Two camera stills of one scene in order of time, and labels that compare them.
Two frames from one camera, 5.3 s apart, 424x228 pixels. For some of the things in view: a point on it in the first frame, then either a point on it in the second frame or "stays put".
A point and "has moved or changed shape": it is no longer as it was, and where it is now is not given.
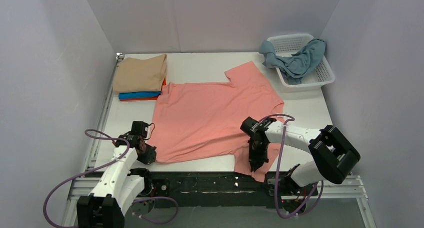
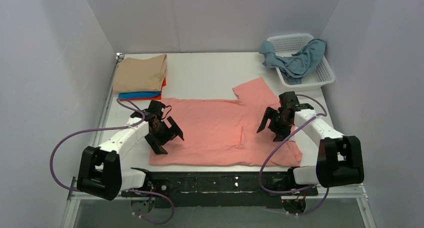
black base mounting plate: x=223 y=190 stays put
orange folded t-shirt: x=144 y=98 stays put
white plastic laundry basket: x=287 y=44 stays put
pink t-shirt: x=199 y=121 has moved or changed shape
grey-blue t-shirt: x=293 y=68 stays put
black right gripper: x=255 y=148 -> x=276 y=121
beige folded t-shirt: x=136 y=74 stays put
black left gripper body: x=146 y=152 -> x=165 y=134
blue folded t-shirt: x=139 y=94 stays put
